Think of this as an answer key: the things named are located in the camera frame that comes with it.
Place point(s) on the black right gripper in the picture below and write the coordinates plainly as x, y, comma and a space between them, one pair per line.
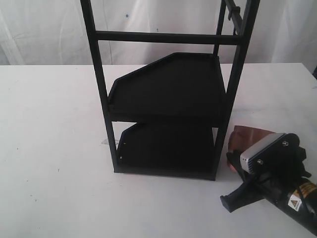
289, 179

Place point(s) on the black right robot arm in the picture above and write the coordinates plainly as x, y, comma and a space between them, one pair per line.
301, 210

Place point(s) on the black metal shelf rack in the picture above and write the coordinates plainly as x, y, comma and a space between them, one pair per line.
170, 117

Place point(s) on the clear tape strip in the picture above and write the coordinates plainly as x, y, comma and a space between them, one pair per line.
106, 142

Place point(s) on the white backdrop curtain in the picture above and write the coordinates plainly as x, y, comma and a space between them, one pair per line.
53, 31

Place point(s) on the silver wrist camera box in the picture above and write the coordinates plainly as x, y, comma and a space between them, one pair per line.
269, 153

